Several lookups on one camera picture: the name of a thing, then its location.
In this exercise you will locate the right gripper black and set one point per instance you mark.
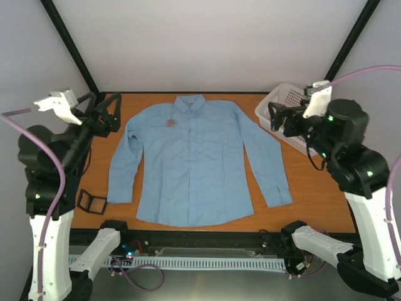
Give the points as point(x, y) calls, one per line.
point(282, 111)

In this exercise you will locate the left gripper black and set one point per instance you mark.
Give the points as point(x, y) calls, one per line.
point(111, 121)

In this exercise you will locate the round pink brooch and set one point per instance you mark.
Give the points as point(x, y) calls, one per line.
point(171, 123)

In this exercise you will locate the light blue button shirt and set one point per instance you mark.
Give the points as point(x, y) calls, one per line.
point(194, 172)

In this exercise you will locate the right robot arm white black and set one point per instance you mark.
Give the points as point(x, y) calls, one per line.
point(336, 135)

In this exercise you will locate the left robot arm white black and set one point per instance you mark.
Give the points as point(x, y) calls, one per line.
point(54, 165)

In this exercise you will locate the open black brooch box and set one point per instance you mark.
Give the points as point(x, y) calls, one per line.
point(90, 203)

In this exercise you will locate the white perforated plastic basket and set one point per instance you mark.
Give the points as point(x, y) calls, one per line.
point(287, 106)

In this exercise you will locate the left red green controller board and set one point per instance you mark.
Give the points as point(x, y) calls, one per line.
point(132, 249)

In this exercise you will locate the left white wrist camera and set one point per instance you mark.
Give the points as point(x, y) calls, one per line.
point(61, 103)

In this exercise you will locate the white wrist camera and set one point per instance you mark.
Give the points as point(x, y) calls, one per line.
point(61, 103)
point(319, 96)

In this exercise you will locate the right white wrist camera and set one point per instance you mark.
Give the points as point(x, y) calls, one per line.
point(319, 96)

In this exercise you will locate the left black frame post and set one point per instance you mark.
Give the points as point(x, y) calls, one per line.
point(64, 34)

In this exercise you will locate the black frame post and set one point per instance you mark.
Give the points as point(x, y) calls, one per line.
point(64, 34)
point(352, 37)

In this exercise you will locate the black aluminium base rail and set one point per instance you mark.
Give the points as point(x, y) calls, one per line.
point(260, 242)

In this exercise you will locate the right black frame post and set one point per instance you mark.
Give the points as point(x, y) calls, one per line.
point(352, 37)

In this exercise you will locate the right controller board with wires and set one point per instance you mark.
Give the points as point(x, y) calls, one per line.
point(296, 267)

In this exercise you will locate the light blue slotted cable duct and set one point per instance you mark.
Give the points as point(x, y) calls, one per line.
point(206, 264)

